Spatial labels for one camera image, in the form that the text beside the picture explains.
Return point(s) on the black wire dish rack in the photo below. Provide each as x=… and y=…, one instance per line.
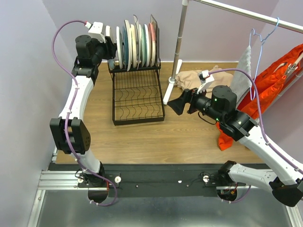
x=136, y=94

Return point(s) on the aluminium rail frame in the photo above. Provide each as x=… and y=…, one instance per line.
x=179, y=143

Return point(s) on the mint green plate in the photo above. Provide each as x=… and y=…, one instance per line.
x=143, y=46

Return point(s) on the orange garment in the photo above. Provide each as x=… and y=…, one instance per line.
x=270, y=83

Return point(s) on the white blue striped plate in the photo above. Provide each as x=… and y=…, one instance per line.
x=119, y=47

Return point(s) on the beige cloth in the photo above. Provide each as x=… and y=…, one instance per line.
x=190, y=80

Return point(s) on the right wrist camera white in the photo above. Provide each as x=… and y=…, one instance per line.
x=206, y=80

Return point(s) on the cream blue leaf plate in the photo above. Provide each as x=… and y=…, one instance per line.
x=108, y=32

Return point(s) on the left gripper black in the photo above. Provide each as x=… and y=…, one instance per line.
x=110, y=48

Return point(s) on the blue wire hanger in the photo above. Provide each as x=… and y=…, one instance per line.
x=262, y=42

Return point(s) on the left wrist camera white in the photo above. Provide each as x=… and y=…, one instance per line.
x=95, y=30

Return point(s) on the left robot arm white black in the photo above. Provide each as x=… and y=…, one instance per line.
x=68, y=130

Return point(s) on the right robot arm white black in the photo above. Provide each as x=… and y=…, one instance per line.
x=284, y=178

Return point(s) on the grey cloth on hanger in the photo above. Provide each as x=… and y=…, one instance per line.
x=240, y=84

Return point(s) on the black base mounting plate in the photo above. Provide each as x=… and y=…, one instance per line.
x=176, y=180

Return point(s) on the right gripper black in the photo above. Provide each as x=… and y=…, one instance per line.
x=191, y=96

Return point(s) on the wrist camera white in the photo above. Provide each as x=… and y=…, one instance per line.
x=206, y=80
x=95, y=30

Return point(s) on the teal scalloped plate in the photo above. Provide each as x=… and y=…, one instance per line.
x=126, y=49

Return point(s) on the large white black-rimmed plate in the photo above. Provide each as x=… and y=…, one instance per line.
x=129, y=38

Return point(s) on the pink plate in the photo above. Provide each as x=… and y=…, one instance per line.
x=153, y=43

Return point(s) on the silver clothes rack stand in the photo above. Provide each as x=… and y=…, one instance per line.
x=243, y=12

